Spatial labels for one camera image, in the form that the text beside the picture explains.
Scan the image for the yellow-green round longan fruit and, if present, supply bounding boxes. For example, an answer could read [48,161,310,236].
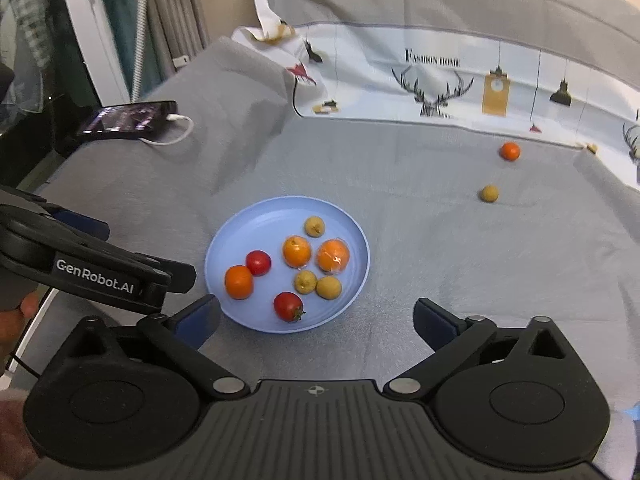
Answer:
[316,275,342,300]

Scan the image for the small yellow longan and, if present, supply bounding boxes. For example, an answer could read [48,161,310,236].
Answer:
[304,216,326,238]
[294,270,318,295]
[478,184,499,203]

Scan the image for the person's left hand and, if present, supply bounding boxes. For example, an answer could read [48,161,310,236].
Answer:
[0,290,41,373]

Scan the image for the red cherry tomato upper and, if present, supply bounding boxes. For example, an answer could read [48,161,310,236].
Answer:
[245,250,272,276]

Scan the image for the red tomato with stem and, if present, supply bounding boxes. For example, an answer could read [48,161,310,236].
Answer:
[273,292,305,323]

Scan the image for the black smartphone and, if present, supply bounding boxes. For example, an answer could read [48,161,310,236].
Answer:
[75,101,178,141]

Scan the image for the light blue round plate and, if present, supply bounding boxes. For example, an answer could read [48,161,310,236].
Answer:
[204,196,370,335]

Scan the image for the grey bed sheet cloth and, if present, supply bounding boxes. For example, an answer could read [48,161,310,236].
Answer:
[8,0,640,461]

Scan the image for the plastic-wrapped orange tangerine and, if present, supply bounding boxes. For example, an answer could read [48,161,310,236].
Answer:
[316,238,350,274]

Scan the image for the small yellow longan top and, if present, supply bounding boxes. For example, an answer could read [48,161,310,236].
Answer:
[304,216,326,238]

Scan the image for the grey curtain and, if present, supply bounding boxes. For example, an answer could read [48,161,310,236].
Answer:
[94,0,212,82]

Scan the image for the white printed deer fabric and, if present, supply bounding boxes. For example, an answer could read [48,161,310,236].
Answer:
[232,0,639,188]

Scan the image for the white charging cable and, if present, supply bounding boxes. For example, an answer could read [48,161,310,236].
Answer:
[139,112,196,148]

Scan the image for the white window frame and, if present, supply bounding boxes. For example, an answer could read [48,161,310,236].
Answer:
[65,0,130,105]

